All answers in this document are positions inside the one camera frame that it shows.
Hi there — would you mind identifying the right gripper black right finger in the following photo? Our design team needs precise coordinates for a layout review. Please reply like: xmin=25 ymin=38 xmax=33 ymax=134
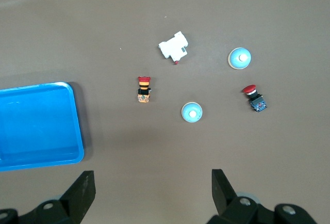
xmin=207 ymin=168 xmax=318 ymax=224

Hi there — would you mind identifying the blue dome bell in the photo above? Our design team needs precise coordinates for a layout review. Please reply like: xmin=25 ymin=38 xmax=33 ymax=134
xmin=227 ymin=47 xmax=252 ymax=71
xmin=181 ymin=102 xmax=204 ymax=124

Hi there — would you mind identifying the blue plastic tray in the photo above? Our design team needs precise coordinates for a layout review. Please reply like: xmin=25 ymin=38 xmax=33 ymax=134
xmin=0 ymin=81 xmax=85 ymax=172

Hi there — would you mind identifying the striped red emergency stop switch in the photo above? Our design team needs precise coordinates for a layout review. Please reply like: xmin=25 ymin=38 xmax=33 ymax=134
xmin=137 ymin=76 xmax=153 ymax=104

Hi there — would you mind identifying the red mushroom push button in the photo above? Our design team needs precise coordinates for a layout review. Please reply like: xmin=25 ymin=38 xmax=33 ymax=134
xmin=241 ymin=84 xmax=268 ymax=113

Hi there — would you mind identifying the white circuit breaker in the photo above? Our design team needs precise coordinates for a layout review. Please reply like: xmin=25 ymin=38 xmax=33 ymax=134
xmin=158 ymin=30 xmax=189 ymax=66

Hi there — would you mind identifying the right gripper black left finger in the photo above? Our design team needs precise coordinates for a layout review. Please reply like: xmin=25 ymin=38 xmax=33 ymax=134
xmin=0 ymin=170 xmax=96 ymax=224

